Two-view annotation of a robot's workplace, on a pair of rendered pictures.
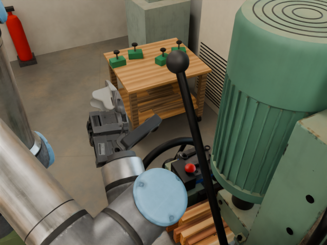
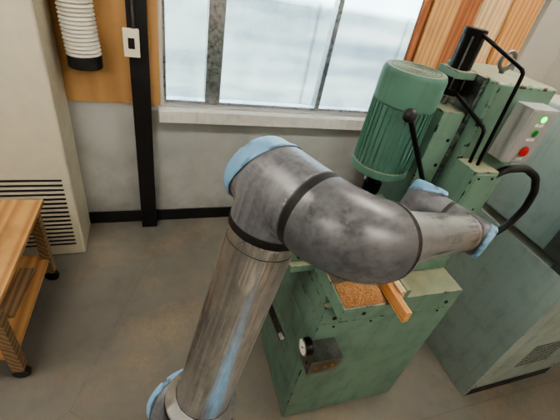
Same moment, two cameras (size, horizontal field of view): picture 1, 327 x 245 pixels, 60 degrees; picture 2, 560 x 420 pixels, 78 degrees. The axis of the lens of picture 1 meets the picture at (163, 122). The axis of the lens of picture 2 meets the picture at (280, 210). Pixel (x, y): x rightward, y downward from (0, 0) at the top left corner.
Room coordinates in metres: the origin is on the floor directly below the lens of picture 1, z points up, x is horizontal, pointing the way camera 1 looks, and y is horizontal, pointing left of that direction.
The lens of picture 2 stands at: (0.58, 0.85, 1.69)
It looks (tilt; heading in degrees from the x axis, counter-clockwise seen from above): 36 degrees down; 273
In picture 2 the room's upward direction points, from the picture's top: 12 degrees clockwise
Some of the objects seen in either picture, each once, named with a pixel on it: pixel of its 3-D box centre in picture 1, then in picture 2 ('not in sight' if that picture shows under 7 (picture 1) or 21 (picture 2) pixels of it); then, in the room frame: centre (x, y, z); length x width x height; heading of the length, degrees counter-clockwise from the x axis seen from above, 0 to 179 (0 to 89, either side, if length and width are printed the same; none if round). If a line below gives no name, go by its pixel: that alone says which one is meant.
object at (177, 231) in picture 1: (208, 219); not in sight; (0.39, -0.12, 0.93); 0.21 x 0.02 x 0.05; 117
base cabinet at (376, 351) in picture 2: not in sight; (339, 321); (0.25, -0.24, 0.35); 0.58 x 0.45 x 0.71; 27
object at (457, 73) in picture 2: not in sight; (462, 62); (0.23, -0.24, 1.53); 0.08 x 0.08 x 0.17; 27
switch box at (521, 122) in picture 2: not in sight; (522, 132); (0.01, -0.20, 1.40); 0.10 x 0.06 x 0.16; 27
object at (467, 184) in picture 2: not in sight; (466, 187); (0.10, -0.14, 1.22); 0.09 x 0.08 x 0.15; 27
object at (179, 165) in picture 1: (193, 165); not in sight; (0.53, -0.09, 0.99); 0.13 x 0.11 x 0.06; 117
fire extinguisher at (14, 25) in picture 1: (18, 36); not in sight; (2.80, 1.52, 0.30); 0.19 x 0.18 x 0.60; 27
